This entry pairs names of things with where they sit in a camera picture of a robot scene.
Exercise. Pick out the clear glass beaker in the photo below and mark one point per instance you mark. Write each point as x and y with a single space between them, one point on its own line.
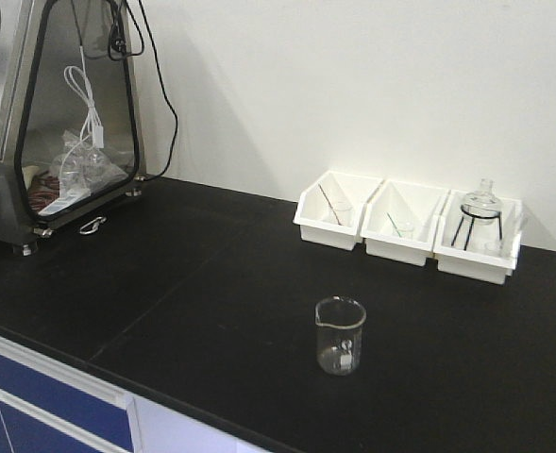
339 321

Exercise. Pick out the left white plastic bin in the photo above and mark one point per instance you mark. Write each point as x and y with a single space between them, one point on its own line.
312 210

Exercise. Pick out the white plastic bin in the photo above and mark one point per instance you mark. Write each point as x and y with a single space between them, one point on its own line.
401 220
312 210
459 241

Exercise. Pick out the small beaker in left bin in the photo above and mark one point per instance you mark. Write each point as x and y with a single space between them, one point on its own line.
344 211

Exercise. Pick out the small beaker in bin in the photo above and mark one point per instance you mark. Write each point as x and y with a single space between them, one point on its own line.
493 248
409 229
344 211

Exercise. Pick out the middle white plastic bin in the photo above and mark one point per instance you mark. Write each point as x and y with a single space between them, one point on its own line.
401 220

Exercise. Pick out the small beaker in middle bin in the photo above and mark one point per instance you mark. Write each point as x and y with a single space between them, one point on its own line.
409 229

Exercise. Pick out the metal carabiner clip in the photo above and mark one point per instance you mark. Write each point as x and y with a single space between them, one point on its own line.
92 226

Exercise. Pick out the right white plastic bin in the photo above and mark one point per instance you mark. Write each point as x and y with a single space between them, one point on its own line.
459 241

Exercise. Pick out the clear round glass flask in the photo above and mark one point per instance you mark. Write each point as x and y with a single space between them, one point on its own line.
482 203

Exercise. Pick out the clear plastic bag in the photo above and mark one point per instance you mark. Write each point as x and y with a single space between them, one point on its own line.
81 166

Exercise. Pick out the small beaker in right bin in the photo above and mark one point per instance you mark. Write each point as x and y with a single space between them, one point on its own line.
493 248

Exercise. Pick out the stainless steel glove box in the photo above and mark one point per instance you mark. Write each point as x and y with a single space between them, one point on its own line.
63 65

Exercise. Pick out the blue cabinet drawer front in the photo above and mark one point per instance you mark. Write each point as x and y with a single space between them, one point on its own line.
80 412

